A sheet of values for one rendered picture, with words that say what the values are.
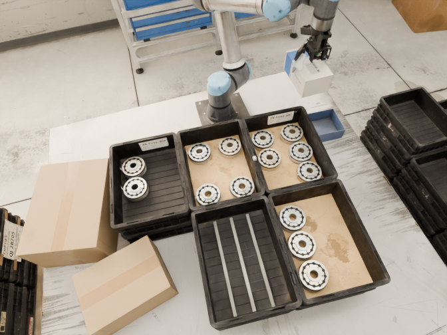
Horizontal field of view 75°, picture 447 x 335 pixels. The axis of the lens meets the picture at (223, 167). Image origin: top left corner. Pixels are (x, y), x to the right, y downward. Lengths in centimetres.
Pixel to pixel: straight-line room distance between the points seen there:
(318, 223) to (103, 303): 85
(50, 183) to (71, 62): 233
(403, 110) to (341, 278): 134
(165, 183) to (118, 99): 177
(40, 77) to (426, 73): 376
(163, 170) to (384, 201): 101
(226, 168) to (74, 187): 65
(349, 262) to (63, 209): 112
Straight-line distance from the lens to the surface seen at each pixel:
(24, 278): 210
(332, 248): 121
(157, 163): 138
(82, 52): 371
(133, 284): 117
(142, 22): 293
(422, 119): 223
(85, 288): 123
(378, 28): 380
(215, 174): 130
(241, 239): 117
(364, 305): 134
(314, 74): 127
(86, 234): 125
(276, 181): 128
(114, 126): 177
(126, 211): 130
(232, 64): 151
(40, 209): 139
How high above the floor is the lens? 195
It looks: 58 degrees down
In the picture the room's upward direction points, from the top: 6 degrees counter-clockwise
